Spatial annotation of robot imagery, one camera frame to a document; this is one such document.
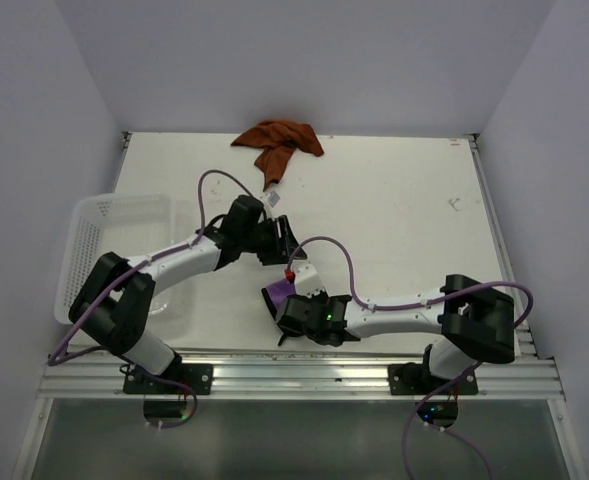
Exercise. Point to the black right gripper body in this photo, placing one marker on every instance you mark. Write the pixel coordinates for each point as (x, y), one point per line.
(317, 296)

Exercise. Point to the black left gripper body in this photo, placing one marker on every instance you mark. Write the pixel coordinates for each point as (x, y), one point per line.
(262, 239)

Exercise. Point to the purple grey microfiber towel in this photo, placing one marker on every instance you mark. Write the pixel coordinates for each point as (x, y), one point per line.
(274, 295)

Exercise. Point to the rust orange towel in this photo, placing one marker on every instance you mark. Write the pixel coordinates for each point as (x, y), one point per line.
(278, 139)

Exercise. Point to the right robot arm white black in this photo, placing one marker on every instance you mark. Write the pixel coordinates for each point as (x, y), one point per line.
(475, 321)

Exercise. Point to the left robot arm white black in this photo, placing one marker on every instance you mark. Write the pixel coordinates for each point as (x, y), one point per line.
(112, 306)

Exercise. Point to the white perforated plastic basket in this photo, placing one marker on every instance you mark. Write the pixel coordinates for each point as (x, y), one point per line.
(129, 225)

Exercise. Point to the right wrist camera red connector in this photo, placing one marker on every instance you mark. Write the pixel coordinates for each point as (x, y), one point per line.
(305, 281)

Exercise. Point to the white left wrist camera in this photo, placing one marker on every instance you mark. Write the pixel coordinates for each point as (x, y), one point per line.
(270, 198)

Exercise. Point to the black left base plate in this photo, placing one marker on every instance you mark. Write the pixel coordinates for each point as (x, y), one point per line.
(198, 377)

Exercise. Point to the aluminium mounting rail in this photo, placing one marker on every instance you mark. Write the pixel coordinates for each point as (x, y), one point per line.
(290, 376)

